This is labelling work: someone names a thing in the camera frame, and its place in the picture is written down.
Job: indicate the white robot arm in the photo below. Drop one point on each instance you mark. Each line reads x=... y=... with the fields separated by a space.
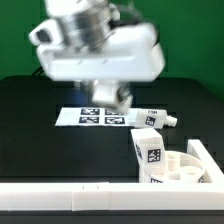
x=87 y=40

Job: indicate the white round stool seat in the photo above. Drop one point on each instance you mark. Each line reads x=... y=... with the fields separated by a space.
x=178 y=168

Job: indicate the white marker sheet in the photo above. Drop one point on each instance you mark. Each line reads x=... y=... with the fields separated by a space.
x=89 y=116

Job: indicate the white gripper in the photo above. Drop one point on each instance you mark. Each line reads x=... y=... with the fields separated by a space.
x=131 y=53

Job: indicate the white L-shaped fence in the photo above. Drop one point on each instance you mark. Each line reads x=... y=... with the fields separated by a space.
x=208 y=195

